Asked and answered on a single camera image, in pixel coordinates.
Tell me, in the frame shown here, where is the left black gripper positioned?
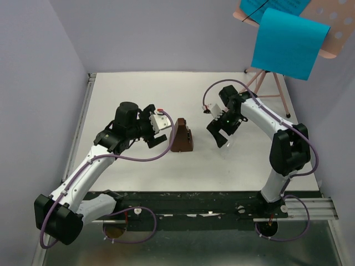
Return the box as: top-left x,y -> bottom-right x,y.
128,105 -> 168,148

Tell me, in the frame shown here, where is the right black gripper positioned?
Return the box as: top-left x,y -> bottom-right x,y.
206,110 -> 242,148

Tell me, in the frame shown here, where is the clear plastic metronome cover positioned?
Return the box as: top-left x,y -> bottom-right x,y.
220,139 -> 234,158

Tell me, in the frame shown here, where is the brown wooden metronome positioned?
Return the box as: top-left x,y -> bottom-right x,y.
170,117 -> 194,152

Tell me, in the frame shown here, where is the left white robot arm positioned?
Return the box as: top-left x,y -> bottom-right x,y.
34,101 -> 174,249

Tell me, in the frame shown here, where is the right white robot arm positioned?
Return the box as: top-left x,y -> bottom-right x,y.
202,85 -> 311,217

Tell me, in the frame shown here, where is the blue paper sheet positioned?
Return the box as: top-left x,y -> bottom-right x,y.
251,8 -> 330,80

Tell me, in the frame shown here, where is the blue printed sheet music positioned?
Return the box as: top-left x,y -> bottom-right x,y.
239,0 -> 310,22

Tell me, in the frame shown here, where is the pink music stand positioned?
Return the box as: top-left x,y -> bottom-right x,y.
232,0 -> 355,119

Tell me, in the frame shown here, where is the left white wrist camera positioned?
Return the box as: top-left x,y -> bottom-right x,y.
149,109 -> 171,134

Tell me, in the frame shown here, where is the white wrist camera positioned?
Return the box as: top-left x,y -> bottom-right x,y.
202,104 -> 224,120
149,109 -> 171,134

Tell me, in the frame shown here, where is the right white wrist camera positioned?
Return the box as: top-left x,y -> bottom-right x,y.
202,104 -> 224,120

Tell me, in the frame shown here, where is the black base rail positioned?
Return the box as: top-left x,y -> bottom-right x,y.
102,191 -> 288,232

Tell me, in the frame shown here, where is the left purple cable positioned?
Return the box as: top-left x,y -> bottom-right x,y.
39,109 -> 175,249

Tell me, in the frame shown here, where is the purple cable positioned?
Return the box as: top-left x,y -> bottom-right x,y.
39,109 -> 175,249
202,78 -> 320,242

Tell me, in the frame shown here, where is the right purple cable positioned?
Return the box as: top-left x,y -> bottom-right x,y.
202,78 -> 320,242

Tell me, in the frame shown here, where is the aluminium frame rail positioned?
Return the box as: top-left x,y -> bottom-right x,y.
32,73 -> 97,265

